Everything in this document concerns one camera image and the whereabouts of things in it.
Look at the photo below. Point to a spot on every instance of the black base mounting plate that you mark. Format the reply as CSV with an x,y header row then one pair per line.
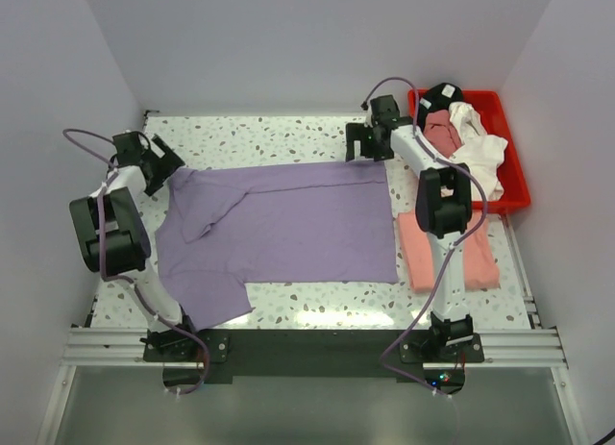
x,y
348,367

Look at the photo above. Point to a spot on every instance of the dusty pink t-shirt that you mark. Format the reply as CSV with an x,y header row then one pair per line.
x,y
441,133

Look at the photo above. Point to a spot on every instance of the folded salmon pink t-shirt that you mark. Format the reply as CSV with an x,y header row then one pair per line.
x,y
480,268

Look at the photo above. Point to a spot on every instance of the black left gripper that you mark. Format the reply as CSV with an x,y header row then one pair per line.
x,y
168,163

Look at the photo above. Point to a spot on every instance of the aluminium extrusion rail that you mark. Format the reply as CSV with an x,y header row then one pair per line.
x,y
505,348

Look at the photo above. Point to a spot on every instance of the lavender purple t-shirt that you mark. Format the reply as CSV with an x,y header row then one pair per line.
x,y
297,223

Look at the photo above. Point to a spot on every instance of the red plastic bin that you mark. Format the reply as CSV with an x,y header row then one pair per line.
x,y
488,104

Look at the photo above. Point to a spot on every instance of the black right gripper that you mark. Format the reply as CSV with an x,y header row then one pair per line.
x,y
357,132

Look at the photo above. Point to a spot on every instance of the white printed t-shirt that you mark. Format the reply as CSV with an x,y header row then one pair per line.
x,y
482,152

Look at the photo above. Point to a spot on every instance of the black t-shirt with label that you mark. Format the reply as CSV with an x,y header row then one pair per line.
x,y
438,98

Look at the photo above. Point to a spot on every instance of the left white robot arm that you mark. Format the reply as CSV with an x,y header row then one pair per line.
x,y
112,238

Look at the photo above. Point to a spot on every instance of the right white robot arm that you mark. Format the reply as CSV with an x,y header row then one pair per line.
x,y
443,205

